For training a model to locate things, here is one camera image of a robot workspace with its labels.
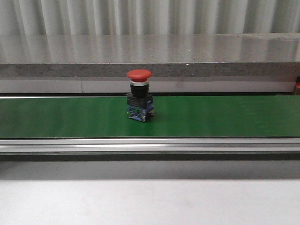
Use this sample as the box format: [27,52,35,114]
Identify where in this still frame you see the white pleated curtain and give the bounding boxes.
[0,0,300,35]

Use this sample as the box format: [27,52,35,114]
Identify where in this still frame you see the green conveyor belt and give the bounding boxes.
[0,95,300,139]

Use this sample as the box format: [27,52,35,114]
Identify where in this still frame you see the red mushroom push button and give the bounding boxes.
[127,69,154,122]

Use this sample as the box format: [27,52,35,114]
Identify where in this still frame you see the grey stone countertop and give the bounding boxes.
[0,33,300,94]

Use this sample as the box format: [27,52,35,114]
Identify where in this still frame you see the aluminium conveyor frame rail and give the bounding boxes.
[0,138,300,155]

